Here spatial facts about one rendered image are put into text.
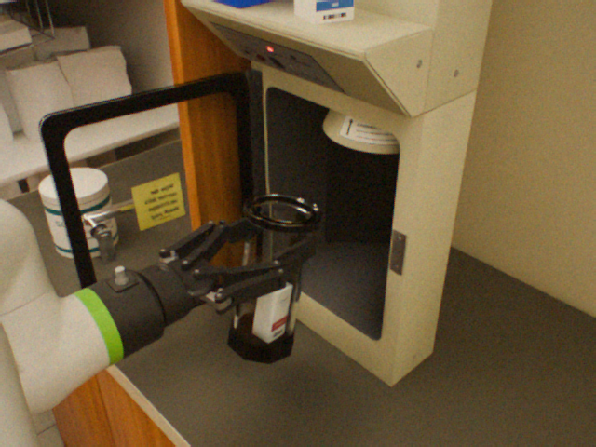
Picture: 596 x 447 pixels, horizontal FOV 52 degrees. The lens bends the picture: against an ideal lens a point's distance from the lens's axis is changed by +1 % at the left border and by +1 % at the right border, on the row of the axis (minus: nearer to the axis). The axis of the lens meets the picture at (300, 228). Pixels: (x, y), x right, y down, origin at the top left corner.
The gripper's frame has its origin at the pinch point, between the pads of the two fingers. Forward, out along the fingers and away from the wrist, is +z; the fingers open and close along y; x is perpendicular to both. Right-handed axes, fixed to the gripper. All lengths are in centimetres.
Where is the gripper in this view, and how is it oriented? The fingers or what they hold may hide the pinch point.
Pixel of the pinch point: (277, 237)
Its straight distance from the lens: 84.0
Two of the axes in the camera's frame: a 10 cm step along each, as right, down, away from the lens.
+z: 7.4, -3.8, 5.6
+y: -6.7, -4.1, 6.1
